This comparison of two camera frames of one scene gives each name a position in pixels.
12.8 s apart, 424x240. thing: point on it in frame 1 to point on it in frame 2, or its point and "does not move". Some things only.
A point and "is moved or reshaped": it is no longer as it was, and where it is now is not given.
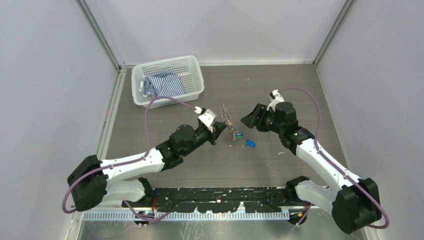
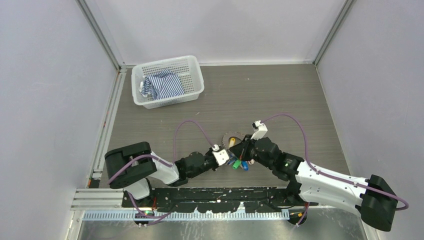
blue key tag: [250, 143] is moved or reshaped
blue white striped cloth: [163, 84] does not move
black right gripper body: [267, 121] to [249, 151]
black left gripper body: [203, 136] to [208, 163]
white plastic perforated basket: [179, 78] does not move
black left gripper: [227, 199] does not move
